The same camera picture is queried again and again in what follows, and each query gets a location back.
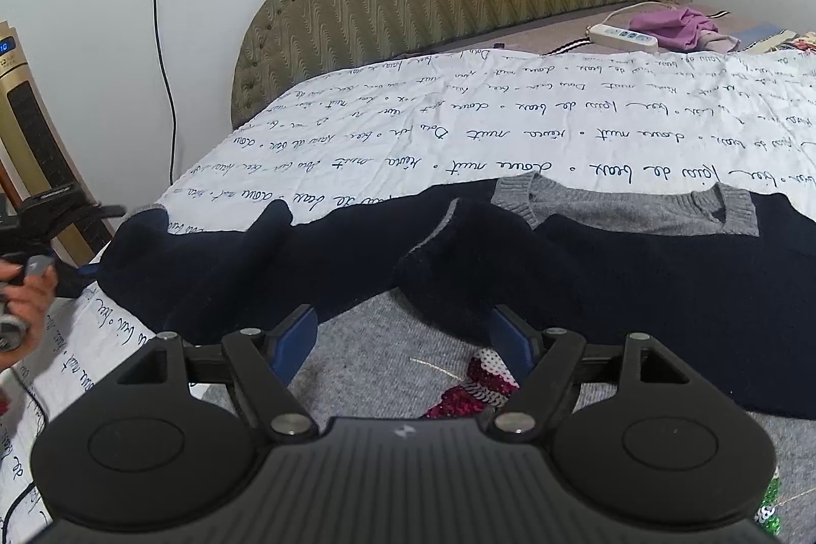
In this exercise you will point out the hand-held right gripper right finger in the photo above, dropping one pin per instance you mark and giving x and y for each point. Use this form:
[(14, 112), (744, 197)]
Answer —
[(510, 341)]

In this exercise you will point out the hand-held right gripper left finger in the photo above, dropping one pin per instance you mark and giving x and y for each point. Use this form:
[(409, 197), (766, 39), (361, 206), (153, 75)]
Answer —
[(297, 341)]

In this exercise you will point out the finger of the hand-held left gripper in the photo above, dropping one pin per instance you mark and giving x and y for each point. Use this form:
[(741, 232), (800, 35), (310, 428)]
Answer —
[(81, 276)]

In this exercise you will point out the navy and grey knitted sweater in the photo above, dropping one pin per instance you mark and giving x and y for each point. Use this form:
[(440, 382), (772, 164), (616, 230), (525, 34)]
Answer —
[(637, 276)]

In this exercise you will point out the person's left hand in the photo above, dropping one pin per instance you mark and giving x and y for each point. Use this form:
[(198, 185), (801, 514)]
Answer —
[(29, 302)]

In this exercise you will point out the gold tower heater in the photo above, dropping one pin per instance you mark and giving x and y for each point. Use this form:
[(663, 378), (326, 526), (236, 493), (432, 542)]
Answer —
[(38, 130)]

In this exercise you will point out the white script-printed blanket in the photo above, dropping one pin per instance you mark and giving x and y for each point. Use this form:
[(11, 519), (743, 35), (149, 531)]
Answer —
[(446, 130)]

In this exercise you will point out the white power strip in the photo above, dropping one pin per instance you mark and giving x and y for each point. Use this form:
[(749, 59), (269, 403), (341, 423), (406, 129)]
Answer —
[(621, 36)]

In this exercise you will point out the purple cloth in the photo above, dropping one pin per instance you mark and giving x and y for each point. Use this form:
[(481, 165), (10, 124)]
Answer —
[(676, 29)]

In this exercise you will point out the pale pink-grey cloth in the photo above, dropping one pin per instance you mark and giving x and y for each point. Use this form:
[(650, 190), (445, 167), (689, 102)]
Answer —
[(720, 37)]

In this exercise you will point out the red floral cloth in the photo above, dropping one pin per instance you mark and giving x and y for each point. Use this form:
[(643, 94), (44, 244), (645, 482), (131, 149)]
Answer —
[(806, 40)]

